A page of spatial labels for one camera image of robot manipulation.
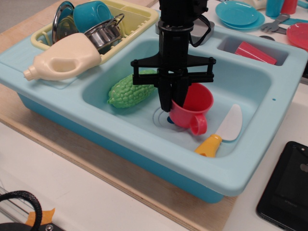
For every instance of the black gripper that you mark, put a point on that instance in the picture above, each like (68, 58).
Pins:
(173, 63)

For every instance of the red plastic cup with handle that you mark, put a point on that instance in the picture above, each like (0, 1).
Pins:
(192, 114)

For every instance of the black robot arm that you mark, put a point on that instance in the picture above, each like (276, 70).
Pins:
(183, 13)

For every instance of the teal plastic cup in rack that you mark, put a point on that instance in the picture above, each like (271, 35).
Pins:
(89, 14)

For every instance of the green bumpy bitter melon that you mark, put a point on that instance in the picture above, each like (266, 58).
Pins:
(124, 94)

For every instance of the yellow dish rack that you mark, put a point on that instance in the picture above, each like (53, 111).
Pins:
(137, 19)

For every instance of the red tumbler in compartment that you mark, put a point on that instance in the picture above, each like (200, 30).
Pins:
(247, 50)

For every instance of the light blue toy sink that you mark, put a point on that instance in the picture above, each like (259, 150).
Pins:
(143, 135)

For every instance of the small steel pot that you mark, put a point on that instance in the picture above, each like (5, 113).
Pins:
(106, 33)

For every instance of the wooden board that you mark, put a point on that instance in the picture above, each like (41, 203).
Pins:
(90, 187)

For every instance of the teal plates stack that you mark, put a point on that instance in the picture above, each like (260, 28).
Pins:
(239, 15)

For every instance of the cream plastic detergent bottle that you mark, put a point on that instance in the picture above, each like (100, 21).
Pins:
(65, 59)

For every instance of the grey toy fork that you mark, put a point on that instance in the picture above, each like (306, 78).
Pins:
(274, 26)

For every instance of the steel pot lid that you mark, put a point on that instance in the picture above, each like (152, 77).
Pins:
(63, 23)

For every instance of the teal tumbler background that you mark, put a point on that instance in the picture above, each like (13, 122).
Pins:
(273, 7)

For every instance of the red plastic plate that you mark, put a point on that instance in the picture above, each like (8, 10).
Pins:
(298, 35)

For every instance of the red tumbler background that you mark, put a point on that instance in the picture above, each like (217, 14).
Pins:
(289, 6)

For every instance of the black smartphone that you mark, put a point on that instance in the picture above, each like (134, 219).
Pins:
(284, 202)

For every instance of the toy knife yellow handle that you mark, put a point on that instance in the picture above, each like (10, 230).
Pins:
(228, 130)

